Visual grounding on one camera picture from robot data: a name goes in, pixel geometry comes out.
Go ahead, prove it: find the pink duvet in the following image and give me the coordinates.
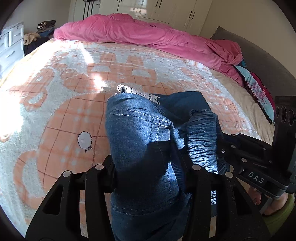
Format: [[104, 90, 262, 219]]
[[53, 13, 245, 87]]

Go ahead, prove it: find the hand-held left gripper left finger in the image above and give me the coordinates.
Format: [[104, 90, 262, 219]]
[[24, 155, 116, 241]]

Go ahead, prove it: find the beige crumpled cloth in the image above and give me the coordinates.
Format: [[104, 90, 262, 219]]
[[23, 32, 42, 45]]

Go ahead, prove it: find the teal floral pillow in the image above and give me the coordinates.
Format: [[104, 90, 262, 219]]
[[233, 64, 274, 124]]

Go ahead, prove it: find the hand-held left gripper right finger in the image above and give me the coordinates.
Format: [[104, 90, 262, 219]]
[[173, 159, 271, 241]]

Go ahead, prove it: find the dark folded clothes pile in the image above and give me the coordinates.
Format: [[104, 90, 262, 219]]
[[36, 20, 56, 37]]

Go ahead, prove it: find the magenta pillow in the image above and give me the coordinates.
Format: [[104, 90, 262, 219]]
[[250, 71, 276, 112]]

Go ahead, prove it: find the white orange fleece blanket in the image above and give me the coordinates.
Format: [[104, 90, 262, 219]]
[[0, 38, 262, 234]]

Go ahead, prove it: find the grey headboard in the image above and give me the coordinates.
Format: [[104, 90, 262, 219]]
[[209, 26, 296, 112]]

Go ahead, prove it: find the beige bed sheet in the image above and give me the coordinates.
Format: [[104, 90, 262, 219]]
[[209, 70, 275, 146]]

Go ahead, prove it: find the person's foot in sandal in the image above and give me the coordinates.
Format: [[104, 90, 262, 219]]
[[248, 186, 289, 217]]

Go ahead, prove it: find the white wardrobe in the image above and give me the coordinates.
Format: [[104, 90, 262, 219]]
[[68, 0, 219, 36]]

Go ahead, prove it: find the white drawer unit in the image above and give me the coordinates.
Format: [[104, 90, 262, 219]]
[[0, 22, 25, 78]]

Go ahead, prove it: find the blue denim pants lace trim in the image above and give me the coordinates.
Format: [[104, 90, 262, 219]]
[[105, 84, 228, 241]]

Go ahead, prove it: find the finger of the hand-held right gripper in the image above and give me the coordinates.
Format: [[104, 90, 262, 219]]
[[229, 133, 274, 154], [217, 138, 253, 174]]

